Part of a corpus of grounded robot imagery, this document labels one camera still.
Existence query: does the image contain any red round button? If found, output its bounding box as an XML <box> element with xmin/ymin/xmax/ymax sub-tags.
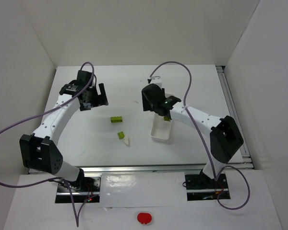
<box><xmin>137</xmin><ymin>212</ymin><xmax>152</xmax><ymax>225</ymax></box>

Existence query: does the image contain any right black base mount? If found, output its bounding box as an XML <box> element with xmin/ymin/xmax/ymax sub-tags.
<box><xmin>182</xmin><ymin>174</ymin><xmax>230</xmax><ymax>201</ymax></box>

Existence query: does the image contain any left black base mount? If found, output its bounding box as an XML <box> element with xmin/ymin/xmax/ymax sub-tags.
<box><xmin>55</xmin><ymin>176</ymin><xmax>101</xmax><ymax>204</ymax></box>

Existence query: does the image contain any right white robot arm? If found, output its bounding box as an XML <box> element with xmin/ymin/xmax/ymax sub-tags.
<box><xmin>142</xmin><ymin>83</ymin><xmax>244</xmax><ymax>181</ymax></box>

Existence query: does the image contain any aluminium rail right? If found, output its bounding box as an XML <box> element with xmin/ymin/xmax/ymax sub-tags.
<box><xmin>216</xmin><ymin>66</ymin><xmax>254</xmax><ymax>169</ymax></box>

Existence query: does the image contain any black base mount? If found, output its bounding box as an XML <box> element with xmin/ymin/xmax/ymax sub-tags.
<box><xmin>55</xmin><ymin>176</ymin><xmax>101</xmax><ymax>204</ymax></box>
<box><xmin>182</xmin><ymin>174</ymin><xmax>230</xmax><ymax>201</ymax></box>

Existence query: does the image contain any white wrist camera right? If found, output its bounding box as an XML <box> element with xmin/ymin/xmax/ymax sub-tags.
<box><xmin>147</xmin><ymin>76</ymin><xmax>162</xmax><ymax>88</ymax></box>

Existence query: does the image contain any white lego piece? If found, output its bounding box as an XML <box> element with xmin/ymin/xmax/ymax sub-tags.
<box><xmin>123</xmin><ymin>136</ymin><xmax>130</xmax><ymax>146</ymax></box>

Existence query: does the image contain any white divided tray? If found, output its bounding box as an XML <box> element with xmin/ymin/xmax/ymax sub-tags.
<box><xmin>150</xmin><ymin>114</ymin><xmax>172</xmax><ymax>142</ymax></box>

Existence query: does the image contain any aluminium rail front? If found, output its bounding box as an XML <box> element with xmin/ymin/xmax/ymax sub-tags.
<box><xmin>27</xmin><ymin>164</ymin><xmax>207</xmax><ymax>175</ymax></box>

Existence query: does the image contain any small green lego cube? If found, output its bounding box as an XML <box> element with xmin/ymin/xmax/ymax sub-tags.
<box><xmin>164</xmin><ymin>117</ymin><xmax>171</xmax><ymax>122</ymax></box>

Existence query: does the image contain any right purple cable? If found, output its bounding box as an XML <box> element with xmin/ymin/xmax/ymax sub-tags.
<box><xmin>149</xmin><ymin>61</ymin><xmax>251</xmax><ymax>210</ymax></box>

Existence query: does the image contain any aluminium rail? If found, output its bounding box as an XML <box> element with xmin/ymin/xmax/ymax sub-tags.
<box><xmin>27</xmin><ymin>164</ymin><xmax>207</xmax><ymax>175</ymax></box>
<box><xmin>216</xmin><ymin>66</ymin><xmax>254</xmax><ymax>169</ymax></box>

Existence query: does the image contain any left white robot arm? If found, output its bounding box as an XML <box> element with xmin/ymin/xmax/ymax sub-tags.
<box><xmin>19</xmin><ymin>70</ymin><xmax>108</xmax><ymax>191</ymax></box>

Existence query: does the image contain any long green lego brick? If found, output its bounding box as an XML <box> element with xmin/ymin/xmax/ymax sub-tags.
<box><xmin>110</xmin><ymin>116</ymin><xmax>123</xmax><ymax>123</ymax></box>

